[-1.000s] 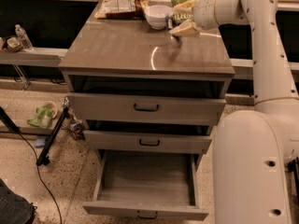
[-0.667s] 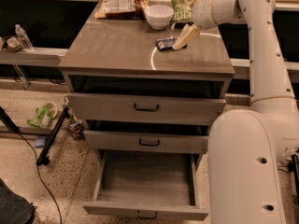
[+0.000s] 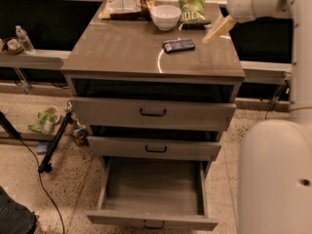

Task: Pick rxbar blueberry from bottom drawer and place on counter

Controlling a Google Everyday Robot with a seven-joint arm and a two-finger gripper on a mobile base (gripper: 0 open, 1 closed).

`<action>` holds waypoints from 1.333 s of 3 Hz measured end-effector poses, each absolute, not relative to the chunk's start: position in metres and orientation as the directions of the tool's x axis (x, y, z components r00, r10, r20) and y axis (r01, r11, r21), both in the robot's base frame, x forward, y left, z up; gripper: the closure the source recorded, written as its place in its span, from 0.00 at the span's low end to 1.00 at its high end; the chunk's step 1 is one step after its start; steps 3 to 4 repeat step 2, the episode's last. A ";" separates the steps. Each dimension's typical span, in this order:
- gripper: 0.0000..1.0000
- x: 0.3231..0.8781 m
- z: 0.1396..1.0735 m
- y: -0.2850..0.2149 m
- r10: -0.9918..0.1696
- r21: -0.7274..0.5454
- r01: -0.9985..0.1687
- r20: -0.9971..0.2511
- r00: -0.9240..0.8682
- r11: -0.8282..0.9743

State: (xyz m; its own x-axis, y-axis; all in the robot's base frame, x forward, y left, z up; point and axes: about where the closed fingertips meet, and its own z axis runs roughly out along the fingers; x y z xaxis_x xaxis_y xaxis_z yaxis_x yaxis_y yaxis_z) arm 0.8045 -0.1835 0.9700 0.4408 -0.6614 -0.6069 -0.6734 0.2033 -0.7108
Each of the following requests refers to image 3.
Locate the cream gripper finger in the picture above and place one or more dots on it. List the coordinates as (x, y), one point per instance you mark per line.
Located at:
(220, 27)

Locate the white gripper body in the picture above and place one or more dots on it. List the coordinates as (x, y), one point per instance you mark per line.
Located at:
(241, 6)

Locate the blue rxbar snack bar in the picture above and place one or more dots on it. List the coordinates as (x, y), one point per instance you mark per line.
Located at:
(178, 45)

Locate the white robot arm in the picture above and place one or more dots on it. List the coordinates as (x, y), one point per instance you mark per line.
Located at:
(275, 165)

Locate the grey drawer cabinet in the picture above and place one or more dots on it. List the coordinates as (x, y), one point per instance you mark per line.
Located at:
(125, 59)

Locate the grey top drawer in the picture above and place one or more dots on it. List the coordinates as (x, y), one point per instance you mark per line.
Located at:
(153, 114)

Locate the grey drawer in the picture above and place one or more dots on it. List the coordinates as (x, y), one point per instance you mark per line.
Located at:
(153, 194)
(154, 148)
(153, 114)

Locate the grey middle drawer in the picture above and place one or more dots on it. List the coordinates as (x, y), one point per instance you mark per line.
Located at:
(154, 148)

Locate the grey bottom drawer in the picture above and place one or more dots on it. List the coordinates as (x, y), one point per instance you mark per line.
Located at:
(153, 194)

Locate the green chip bag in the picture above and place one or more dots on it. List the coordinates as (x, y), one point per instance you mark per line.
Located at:
(192, 14)

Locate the white bowl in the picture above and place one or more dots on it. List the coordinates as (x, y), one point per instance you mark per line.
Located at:
(165, 17)

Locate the brown chip bag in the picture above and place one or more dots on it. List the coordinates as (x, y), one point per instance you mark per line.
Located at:
(127, 10)

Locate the small can on floor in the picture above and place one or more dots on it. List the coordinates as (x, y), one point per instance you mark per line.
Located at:
(80, 133)

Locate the green white cloth bundle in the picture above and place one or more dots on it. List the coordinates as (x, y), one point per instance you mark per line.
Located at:
(47, 119)

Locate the clear water bottle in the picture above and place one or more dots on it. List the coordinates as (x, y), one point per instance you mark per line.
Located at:
(24, 40)

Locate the small bowl on ledge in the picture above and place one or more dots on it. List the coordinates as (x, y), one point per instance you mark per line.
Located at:
(12, 46)

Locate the black tripod leg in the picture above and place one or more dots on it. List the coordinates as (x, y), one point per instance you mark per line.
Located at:
(45, 166)

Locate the person leg in jeans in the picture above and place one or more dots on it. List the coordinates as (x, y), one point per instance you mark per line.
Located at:
(14, 217)

